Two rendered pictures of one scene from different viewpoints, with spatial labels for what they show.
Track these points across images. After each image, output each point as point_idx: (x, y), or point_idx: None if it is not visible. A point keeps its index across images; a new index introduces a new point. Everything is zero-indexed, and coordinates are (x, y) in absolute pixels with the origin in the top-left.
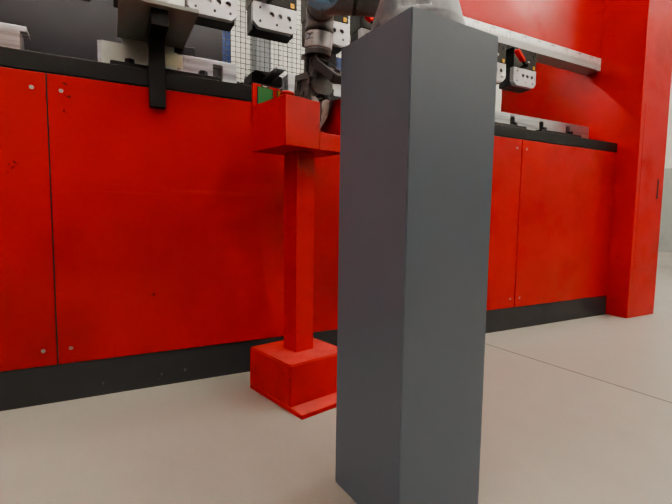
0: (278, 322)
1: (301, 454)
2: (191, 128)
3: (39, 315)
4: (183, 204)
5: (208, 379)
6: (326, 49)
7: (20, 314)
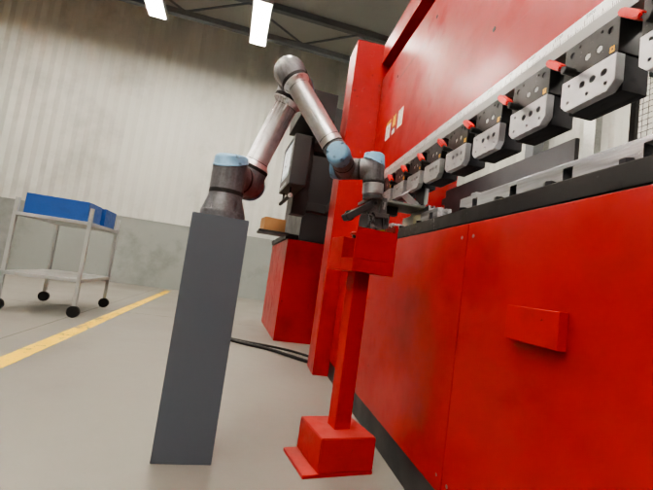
0: (393, 423)
1: (244, 440)
2: None
3: None
4: (381, 310)
5: None
6: (363, 194)
7: None
